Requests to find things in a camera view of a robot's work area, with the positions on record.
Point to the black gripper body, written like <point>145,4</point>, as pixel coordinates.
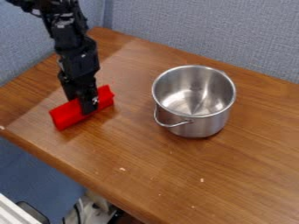
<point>78,62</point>

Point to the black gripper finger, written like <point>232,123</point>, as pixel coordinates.
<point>88,100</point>
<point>68,85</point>

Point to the red rectangular block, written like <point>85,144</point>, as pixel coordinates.
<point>66,114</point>

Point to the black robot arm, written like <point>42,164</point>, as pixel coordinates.
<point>66,26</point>

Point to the stainless steel pot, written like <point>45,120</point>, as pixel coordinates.
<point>193,97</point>

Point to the white device under table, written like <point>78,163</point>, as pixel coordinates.
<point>92,210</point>

